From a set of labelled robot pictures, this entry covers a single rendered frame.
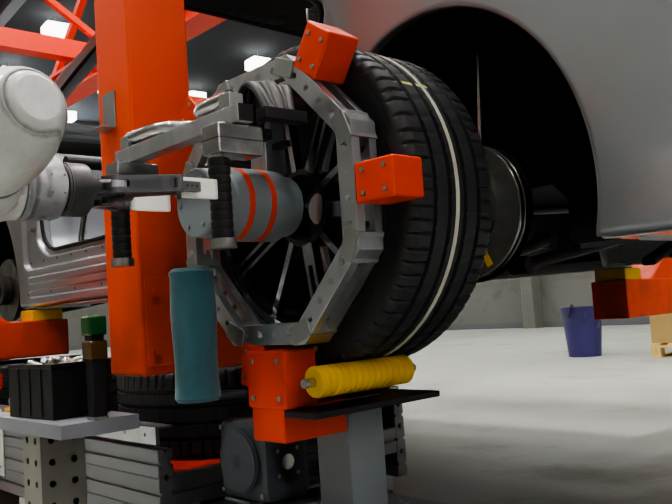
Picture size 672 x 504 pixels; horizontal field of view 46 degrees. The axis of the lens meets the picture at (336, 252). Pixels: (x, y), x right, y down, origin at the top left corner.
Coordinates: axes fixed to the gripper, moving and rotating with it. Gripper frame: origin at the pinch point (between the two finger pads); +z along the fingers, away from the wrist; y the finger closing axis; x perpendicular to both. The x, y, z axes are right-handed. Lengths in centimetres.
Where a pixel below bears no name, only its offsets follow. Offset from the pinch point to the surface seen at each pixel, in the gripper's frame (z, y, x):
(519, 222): 84, 4, -3
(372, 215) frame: 31.2, 9.5, -3.3
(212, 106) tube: 8.4, -3.7, 16.1
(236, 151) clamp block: 8.3, 2.4, 7.3
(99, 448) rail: 29, -95, -51
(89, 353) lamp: 6, -48, -25
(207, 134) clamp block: 5.0, -0.6, 10.3
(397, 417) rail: 111, -64, -53
